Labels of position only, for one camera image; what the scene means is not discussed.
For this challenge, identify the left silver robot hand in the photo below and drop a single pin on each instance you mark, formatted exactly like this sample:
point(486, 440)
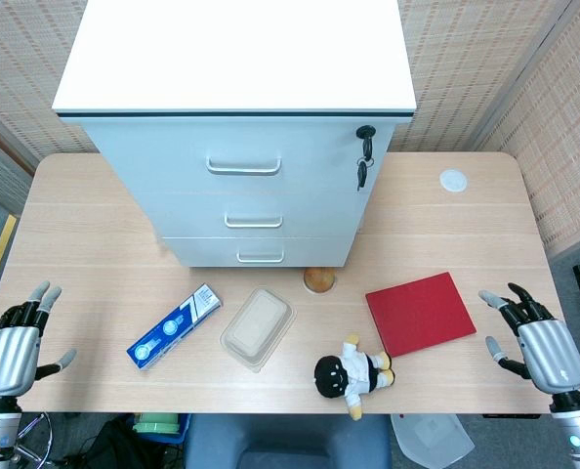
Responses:
point(9, 359)

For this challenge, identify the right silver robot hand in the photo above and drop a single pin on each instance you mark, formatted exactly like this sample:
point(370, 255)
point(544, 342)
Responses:
point(553, 352)

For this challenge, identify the shallow white cabinet drawer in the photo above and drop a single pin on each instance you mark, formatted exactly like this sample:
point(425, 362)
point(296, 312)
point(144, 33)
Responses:
point(319, 251)

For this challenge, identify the white top drawer with keys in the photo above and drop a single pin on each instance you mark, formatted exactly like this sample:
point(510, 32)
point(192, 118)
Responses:
point(163, 146)

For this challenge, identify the medium white cabinet drawer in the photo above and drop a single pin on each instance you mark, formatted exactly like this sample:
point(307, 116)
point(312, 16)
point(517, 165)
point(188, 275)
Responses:
point(319, 215)

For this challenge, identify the white drawer cabinet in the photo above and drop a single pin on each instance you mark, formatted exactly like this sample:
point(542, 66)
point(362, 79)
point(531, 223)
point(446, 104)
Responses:
point(231, 49)

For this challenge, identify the black desk control panel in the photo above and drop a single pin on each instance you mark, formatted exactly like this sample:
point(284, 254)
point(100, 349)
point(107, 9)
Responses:
point(509, 416)

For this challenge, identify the chrome chair base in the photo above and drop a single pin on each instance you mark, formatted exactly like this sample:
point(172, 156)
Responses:
point(31, 442)

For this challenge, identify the red notebook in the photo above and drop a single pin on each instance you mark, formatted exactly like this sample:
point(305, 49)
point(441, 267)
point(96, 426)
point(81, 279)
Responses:
point(419, 315)

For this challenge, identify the black backpack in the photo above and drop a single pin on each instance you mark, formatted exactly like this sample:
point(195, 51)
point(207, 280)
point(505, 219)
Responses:
point(119, 447)

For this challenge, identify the translucent white plastic cover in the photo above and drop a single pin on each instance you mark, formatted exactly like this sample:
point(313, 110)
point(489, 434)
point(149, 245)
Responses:
point(431, 437)

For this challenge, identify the green plastic object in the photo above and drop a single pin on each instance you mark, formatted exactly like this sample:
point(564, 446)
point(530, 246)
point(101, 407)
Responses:
point(157, 424)

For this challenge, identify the blue toothpaste box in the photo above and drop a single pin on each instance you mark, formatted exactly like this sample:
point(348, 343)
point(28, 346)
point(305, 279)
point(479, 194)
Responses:
point(173, 327)

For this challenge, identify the white round desk grommet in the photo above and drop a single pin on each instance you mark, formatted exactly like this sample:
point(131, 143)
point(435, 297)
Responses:
point(453, 180)

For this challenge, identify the black-haired plush doll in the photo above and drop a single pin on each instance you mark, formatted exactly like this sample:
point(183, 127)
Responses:
point(353, 373)

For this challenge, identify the round brown bun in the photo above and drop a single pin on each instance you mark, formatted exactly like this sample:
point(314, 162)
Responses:
point(319, 279)

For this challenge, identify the clear plastic food container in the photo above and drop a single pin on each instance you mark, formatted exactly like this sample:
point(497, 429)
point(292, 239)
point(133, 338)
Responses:
point(257, 328)

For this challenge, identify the black key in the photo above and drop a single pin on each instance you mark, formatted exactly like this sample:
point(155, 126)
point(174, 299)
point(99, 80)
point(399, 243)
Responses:
point(365, 139)
point(361, 173)

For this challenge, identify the blue chair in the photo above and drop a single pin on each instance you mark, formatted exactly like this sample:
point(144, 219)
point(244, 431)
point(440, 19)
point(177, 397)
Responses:
point(290, 439)

